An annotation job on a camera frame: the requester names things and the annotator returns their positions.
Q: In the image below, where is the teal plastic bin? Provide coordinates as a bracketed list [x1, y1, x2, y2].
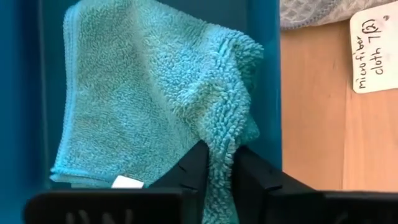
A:
[0, 0, 283, 224]

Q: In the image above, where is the white handwritten paper note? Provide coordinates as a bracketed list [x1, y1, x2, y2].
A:
[349, 1, 398, 95]

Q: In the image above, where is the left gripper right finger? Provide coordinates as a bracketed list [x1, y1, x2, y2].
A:
[233, 146, 315, 224]

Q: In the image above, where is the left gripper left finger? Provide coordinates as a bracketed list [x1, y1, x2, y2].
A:
[149, 139, 209, 190]

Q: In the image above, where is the large grey waffle towel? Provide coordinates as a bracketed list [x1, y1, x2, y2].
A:
[279, 0, 398, 31]

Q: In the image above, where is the teal fluffy microfiber towel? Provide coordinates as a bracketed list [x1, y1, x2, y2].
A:
[49, 0, 265, 224]

